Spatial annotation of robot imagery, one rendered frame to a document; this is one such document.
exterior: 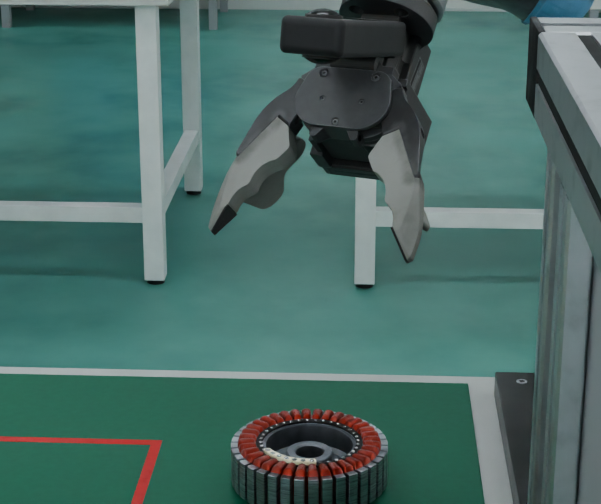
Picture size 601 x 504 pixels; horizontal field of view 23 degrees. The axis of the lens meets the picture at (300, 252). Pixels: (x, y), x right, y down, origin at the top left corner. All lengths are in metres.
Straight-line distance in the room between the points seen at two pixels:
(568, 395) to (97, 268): 3.15
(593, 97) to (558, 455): 0.16
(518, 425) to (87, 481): 0.32
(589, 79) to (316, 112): 0.40
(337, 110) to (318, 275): 2.68
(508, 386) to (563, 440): 0.52
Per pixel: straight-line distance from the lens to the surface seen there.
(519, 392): 1.17
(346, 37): 0.95
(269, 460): 1.01
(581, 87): 0.63
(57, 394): 1.22
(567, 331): 0.64
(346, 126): 1.00
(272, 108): 1.04
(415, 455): 1.11
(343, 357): 3.19
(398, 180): 0.98
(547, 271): 0.82
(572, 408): 0.66
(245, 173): 1.02
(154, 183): 3.55
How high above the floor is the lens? 1.25
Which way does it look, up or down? 19 degrees down
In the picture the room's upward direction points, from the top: straight up
